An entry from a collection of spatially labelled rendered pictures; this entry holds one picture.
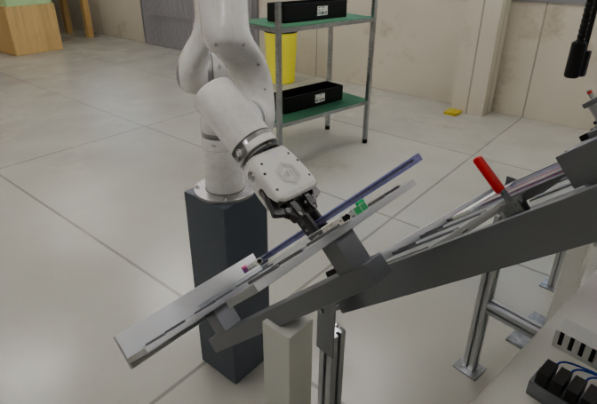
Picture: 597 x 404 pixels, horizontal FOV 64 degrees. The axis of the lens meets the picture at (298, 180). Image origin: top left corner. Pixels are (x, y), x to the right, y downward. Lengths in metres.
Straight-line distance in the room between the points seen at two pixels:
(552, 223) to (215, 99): 0.56
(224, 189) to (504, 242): 0.89
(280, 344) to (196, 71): 0.76
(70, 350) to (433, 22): 4.17
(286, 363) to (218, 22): 0.58
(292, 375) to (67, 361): 1.33
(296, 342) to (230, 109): 0.41
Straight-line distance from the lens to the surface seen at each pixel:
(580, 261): 1.93
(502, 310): 1.73
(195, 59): 1.27
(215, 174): 1.40
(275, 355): 0.83
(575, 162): 0.70
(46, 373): 2.04
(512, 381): 1.08
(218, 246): 1.47
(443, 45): 5.01
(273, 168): 0.81
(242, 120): 0.84
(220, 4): 0.89
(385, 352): 1.94
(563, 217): 0.68
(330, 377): 1.12
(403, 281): 0.88
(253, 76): 0.95
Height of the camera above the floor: 1.37
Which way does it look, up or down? 26 degrees down
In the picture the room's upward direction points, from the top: straight up
